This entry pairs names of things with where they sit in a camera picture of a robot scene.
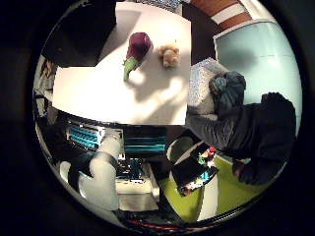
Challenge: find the light blue glass partition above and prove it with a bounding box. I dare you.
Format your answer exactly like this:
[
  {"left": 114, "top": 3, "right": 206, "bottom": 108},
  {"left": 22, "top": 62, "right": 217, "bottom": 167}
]
[{"left": 213, "top": 20, "right": 303, "bottom": 136}]

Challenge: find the black box of colourful toys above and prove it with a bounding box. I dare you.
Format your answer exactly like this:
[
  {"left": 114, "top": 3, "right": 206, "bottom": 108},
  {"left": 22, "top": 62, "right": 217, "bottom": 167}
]
[{"left": 170, "top": 144, "right": 221, "bottom": 197}]

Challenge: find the tan plush bear toy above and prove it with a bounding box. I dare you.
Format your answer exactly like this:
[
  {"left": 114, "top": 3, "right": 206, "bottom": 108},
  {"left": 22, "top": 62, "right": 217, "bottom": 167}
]
[{"left": 157, "top": 43, "right": 181, "bottom": 69}]

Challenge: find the person in dark clothes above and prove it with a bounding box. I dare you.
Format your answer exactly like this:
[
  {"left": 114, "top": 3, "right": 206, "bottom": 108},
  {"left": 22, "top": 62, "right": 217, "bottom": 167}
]
[{"left": 186, "top": 91, "right": 297, "bottom": 187}]

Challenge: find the teal striped equipment rack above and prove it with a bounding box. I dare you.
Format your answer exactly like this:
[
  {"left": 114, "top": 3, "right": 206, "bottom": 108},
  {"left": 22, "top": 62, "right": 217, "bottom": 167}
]
[{"left": 67, "top": 124, "right": 167, "bottom": 155}]

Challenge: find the purple eggplant plush toy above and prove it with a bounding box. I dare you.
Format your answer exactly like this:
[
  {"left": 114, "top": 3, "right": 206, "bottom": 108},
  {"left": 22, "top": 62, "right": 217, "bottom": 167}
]
[{"left": 122, "top": 31, "right": 154, "bottom": 82}]

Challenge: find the brown wooden door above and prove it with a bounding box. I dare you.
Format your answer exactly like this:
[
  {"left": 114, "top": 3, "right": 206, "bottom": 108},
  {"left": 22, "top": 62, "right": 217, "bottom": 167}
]
[{"left": 190, "top": 0, "right": 254, "bottom": 32}]

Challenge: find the blue-grey clothes pile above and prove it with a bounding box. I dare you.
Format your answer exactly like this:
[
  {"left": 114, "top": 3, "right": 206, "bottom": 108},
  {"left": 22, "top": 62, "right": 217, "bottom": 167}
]
[{"left": 209, "top": 70, "right": 247, "bottom": 116}]

